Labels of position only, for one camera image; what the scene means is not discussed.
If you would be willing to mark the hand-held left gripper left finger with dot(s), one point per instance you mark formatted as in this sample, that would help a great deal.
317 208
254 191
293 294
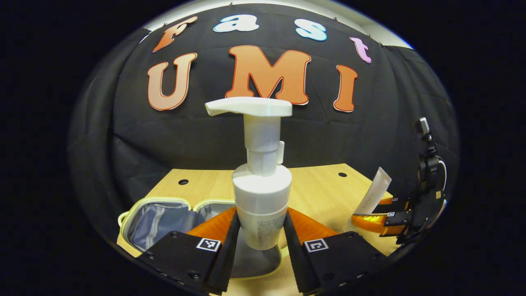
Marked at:
228 250

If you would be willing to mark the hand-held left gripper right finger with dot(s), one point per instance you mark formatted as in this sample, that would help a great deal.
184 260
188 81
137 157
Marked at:
298 255

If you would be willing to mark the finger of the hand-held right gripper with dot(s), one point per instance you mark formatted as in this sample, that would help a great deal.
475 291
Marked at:
398 202
378 222

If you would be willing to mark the white translucent cosmetic tube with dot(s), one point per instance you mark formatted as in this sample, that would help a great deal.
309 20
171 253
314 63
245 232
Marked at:
376 193

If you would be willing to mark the white pump bottle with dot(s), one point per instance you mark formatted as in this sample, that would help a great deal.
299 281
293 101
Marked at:
262 193

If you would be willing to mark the cream yellow suitcase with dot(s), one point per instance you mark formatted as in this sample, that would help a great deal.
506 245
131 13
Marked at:
164 222

